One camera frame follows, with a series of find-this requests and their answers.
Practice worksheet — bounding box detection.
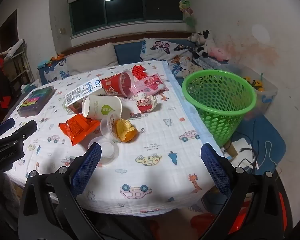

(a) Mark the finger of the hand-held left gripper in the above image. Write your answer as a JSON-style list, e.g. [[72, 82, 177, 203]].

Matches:
[[0, 119, 15, 137], [0, 120, 38, 143]]

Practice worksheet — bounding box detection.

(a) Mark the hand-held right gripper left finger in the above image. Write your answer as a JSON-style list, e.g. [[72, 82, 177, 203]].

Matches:
[[17, 142, 108, 240]]

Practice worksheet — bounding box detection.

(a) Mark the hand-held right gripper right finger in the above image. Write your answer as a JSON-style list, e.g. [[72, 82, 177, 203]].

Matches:
[[200, 142, 284, 240]]

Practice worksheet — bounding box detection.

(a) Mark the clear plastic lid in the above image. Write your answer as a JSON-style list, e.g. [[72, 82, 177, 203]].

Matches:
[[87, 135, 120, 165]]

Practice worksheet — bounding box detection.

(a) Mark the orange snack packet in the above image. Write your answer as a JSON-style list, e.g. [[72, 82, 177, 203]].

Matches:
[[59, 113, 102, 147]]

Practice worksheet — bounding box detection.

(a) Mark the clear labelled plastic cup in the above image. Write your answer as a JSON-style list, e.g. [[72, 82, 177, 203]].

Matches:
[[100, 112, 123, 143]]

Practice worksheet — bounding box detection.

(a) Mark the orange peel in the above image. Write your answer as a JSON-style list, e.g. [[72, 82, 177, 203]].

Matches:
[[114, 119, 138, 143]]

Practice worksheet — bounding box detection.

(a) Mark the green plastic mesh basket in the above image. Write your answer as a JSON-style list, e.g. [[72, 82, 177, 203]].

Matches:
[[182, 69, 257, 147]]

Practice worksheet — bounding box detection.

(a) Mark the white paper cup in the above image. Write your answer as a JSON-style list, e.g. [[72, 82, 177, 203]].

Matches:
[[82, 94, 122, 119]]

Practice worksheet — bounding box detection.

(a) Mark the drink carton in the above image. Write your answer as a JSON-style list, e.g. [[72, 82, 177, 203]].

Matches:
[[65, 77, 103, 113]]

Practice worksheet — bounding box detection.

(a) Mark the red printed plastic cup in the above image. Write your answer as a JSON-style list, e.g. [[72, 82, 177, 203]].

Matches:
[[100, 69, 135, 98]]

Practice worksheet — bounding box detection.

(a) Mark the red white wrapper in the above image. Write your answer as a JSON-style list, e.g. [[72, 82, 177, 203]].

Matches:
[[134, 92, 159, 112]]

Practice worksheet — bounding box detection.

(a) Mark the pink snack packet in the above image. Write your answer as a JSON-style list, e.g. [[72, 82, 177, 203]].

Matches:
[[130, 74, 169, 97]]

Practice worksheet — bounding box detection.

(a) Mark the red plastic brush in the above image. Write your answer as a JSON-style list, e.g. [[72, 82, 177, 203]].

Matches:
[[132, 65, 148, 80]]

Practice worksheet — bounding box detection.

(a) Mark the colourful marker box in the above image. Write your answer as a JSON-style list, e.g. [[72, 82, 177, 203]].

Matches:
[[17, 85, 56, 117]]

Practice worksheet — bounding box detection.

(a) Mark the red black clothing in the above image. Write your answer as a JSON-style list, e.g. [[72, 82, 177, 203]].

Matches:
[[0, 54, 15, 110]]

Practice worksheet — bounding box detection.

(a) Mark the red plastic object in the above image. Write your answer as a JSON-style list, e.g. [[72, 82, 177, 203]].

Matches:
[[190, 192, 288, 237]]

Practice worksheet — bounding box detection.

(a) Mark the blue floor mat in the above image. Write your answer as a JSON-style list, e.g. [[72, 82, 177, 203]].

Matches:
[[225, 115, 285, 178]]

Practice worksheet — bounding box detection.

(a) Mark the small butterfly pillow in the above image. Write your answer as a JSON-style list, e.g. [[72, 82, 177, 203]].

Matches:
[[39, 57, 70, 85]]

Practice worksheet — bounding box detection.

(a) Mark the white metal rack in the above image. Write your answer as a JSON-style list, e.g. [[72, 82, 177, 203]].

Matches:
[[1, 39, 34, 85]]

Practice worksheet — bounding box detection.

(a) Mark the clear storage box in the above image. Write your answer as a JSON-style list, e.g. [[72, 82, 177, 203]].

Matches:
[[240, 66, 278, 113]]

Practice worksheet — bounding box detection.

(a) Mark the yellow toy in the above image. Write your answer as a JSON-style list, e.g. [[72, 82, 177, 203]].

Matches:
[[244, 76, 264, 92]]

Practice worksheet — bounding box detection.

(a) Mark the dark wooden door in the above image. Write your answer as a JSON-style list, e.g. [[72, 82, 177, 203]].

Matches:
[[0, 9, 17, 53]]

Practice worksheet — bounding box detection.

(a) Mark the beige pillow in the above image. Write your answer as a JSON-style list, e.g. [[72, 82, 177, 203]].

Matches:
[[65, 42, 118, 75]]

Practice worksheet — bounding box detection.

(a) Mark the patterned white cloth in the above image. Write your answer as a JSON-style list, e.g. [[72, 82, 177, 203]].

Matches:
[[169, 55, 208, 79]]

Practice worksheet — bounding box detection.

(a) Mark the dotted blue cloth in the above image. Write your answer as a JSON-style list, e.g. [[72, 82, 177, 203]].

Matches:
[[194, 56, 238, 71]]

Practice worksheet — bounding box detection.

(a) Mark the pink plush toy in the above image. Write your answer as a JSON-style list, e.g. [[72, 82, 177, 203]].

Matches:
[[207, 46, 232, 62]]

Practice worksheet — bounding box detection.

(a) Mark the blue cushion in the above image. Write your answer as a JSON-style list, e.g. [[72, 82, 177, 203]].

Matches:
[[114, 41, 144, 65]]

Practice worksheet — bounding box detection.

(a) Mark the black white plush cow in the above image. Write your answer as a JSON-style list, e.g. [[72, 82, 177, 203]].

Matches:
[[187, 30, 217, 59]]

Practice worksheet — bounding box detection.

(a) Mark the large butterfly pillow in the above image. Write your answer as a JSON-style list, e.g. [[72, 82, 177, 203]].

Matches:
[[140, 37, 198, 70]]

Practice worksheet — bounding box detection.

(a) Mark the dark window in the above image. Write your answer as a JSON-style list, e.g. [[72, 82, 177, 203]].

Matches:
[[68, 0, 184, 37]]

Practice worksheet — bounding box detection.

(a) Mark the black cable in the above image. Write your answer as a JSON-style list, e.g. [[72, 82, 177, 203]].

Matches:
[[236, 119, 260, 172]]

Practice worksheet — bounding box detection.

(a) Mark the white cable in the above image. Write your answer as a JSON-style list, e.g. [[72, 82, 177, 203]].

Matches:
[[255, 140, 278, 167]]

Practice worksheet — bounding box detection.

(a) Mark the colourful wall decoration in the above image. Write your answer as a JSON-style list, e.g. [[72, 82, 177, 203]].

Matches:
[[179, 0, 197, 29]]

